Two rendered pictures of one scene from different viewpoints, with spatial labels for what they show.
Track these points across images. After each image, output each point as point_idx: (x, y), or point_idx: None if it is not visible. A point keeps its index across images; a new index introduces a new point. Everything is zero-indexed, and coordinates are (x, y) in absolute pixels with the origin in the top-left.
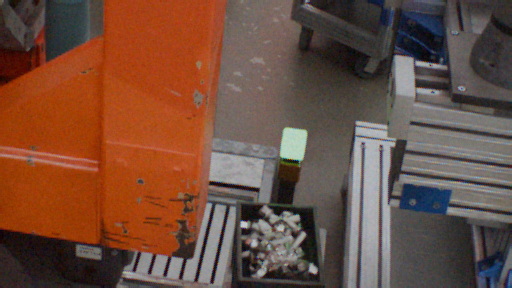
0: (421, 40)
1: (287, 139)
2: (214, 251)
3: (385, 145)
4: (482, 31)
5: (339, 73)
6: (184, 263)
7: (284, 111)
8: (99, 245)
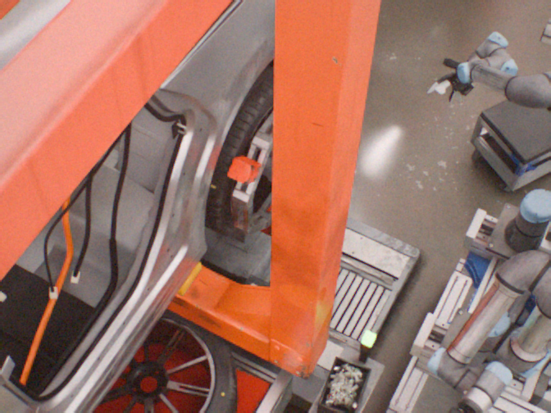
0: (474, 270)
1: (364, 338)
2: (358, 315)
3: (469, 281)
4: None
5: (489, 185)
6: (343, 314)
7: (442, 211)
8: None
